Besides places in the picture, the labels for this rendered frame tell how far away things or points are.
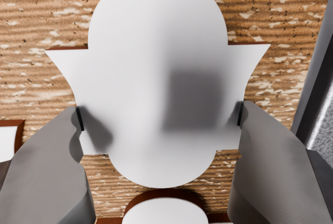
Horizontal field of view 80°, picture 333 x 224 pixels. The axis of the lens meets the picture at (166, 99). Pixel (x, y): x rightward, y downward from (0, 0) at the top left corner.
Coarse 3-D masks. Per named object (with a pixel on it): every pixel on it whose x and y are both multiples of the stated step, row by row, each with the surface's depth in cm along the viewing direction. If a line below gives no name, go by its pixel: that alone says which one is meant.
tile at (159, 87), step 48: (144, 0) 10; (192, 0) 10; (96, 48) 11; (144, 48) 11; (192, 48) 11; (240, 48) 11; (96, 96) 12; (144, 96) 12; (192, 96) 12; (240, 96) 12; (96, 144) 13; (144, 144) 14; (192, 144) 14
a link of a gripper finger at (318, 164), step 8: (312, 152) 8; (312, 160) 7; (320, 160) 7; (320, 168) 7; (328, 168) 7; (320, 176) 7; (328, 176) 7; (320, 184) 6; (328, 184) 6; (328, 192) 6; (328, 200) 6; (328, 208) 6
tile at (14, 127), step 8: (0, 120) 13; (8, 120) 13; (16, 120) 13; (24, 120) 13; (0, 128) 13; (8, 128) 13; (16, 128) 13; (0, 136) 13; (8, 136) 13; (16, 136) 13; (0, 144) 13; (8, 144) 13; (16, 144) 14; (0, 152) 13; (8, 152) 14; (0, 160) 14
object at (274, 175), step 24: (240, 120) 12; (264, 120) 10; (240, 144) 10; (264, 144) 8; (288, 144) 8; (240, 168) 7; (264, 168) 7; (288, 168) 7; (312, 168) 7; (240, 192) 6; (264, 192) 6; (288, 192) 6; (312, 192) 6; (240, 216) 6; (264, 216) 6; (288, 216) 6; (312, 216) 6
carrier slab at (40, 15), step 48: (0, 0) 10; (48, 0) 10; (96, 0) 11; (240, 0) 11; (288, 0) 11; (0, 48) 11; (48, 48) 12; (288, 48) 12; (0, 96) 13; (48, 96) 13; (288, 96) 13; (96, 192) 17; (192, 192) 17
